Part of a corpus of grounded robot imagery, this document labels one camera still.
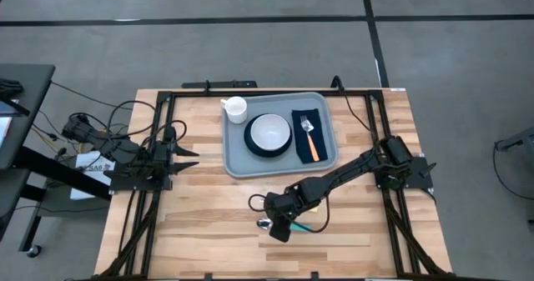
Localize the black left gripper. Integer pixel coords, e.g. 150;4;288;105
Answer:
152;125;200;180

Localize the teal-handled spoon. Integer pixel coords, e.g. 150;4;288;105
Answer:
256;218;314;233

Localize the navy cloth napkin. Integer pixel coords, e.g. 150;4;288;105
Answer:
290;108;329;165

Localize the dark teal plate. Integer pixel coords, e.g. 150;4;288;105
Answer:
243;113;294;158

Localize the orange-handled fork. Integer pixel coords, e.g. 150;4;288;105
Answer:
300;114;321;163

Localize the white mug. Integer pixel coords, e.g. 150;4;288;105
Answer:
219;96;249;125

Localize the white ribbed bowl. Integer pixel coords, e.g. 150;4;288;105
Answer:
249;113;292;152

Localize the grey plastic tray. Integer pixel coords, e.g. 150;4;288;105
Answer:
220;91;339;179

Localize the black mounting bar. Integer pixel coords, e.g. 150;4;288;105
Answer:
181;79;259;90

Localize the white paper sheet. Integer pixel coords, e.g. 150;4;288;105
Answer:
69;150;116;202

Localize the black desk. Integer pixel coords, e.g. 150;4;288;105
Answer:
0;63;113;259

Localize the grey chair base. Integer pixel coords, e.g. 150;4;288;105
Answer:
493;126;534;153

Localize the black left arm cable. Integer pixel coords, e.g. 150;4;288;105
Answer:
140;119;188;148

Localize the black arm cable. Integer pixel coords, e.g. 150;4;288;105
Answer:
140;119;188;148
249;193;330;235

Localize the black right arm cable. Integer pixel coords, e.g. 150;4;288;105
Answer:
249;193;330;235

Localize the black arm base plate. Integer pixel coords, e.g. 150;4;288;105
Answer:
372;155;435;190
103;163;172;193

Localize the black aluminium table frame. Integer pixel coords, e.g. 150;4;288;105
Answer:
89;88;456;281

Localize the black floor cable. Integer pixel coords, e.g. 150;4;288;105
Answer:
49;80;134;111

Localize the thin black cable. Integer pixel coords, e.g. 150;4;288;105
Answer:
344;95;372;133

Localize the black cable bundle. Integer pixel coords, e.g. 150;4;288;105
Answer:
0;78;25;102

